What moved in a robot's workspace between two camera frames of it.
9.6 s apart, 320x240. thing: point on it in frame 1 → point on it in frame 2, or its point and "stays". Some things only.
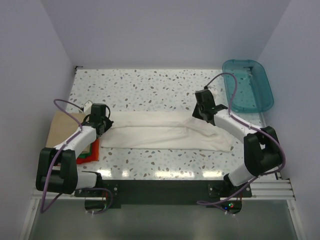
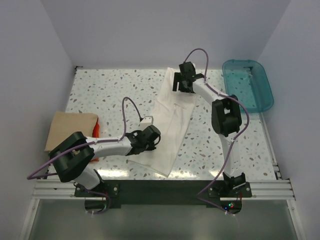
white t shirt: x=140 y=130 → x=173 y=115
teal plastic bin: x=253 y=93 stays
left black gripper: x=109 y=124 → x=151 y=147
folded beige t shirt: x=63 y=125 stays
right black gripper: x=195 y=113 → x=178 y=78
